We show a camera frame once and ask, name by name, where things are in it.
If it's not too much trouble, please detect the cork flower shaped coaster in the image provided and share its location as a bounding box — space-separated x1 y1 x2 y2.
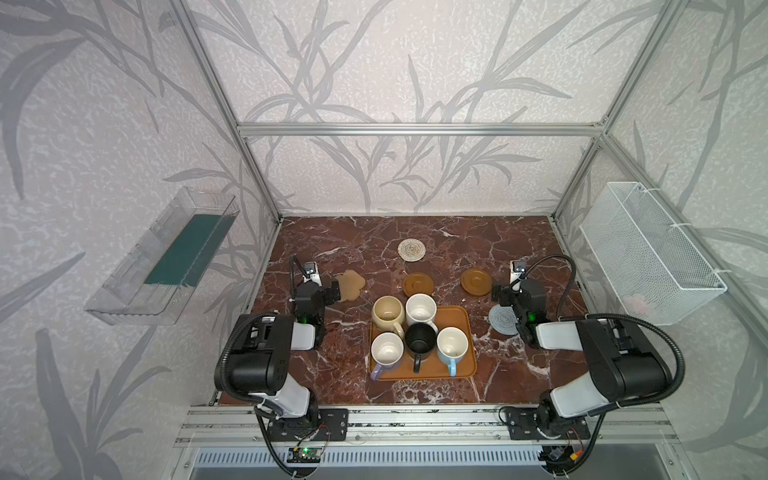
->
334 270 366 302

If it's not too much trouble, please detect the grey round coaster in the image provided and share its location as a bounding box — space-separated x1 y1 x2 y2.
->
488 305 519 336

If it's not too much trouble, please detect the beige ceramic mug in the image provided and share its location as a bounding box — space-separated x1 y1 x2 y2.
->
371 296 405 339

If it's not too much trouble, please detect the wooden round coaster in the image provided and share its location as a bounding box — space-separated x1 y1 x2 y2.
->
403 272 435 297
460 268 493 297

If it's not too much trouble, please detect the woven patterned round coaster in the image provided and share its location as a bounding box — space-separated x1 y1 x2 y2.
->
397 238 426 262

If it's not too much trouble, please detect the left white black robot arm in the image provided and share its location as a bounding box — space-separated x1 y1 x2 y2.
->
214 280 341 429

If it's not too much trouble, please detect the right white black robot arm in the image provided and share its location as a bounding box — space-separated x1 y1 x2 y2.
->
491 278 686 421

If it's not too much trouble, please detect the purple mug white inside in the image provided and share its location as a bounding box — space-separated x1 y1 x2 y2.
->
370 332 404 381

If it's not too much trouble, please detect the orange brown tray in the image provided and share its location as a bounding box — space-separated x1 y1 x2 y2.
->
377 306 477 382

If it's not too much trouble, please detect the white speckled mug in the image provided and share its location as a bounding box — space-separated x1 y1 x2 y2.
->
405 293 438 332

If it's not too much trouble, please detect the black mug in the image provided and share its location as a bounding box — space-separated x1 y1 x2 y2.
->
404 323 438 374

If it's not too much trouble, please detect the green lit circuit board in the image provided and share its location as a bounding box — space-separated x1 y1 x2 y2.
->
286 447 323 464

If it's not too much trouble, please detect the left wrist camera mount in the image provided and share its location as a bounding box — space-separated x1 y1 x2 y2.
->
302 261 322 286

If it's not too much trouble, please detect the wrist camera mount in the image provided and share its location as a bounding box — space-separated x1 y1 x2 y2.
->
302 261 322 286
510 260 528 284

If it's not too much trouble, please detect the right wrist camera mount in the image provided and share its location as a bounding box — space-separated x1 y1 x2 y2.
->
510 260 528 284

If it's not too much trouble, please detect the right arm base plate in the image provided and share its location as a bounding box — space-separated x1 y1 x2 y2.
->
498 406 591 440

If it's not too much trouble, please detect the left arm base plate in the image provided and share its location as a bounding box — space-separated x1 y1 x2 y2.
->
267 408 350 442

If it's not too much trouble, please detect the white wire wall basket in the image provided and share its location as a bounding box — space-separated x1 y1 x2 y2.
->
580 182 727 326

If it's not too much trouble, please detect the aluminium front rail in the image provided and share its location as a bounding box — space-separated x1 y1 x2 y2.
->
173 404 680 448

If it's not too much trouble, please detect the right wired circuit board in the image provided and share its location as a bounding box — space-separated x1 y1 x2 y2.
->
539 445 584 465

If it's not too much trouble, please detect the clear plastic wall bin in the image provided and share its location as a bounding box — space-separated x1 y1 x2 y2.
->
85 187 240 326

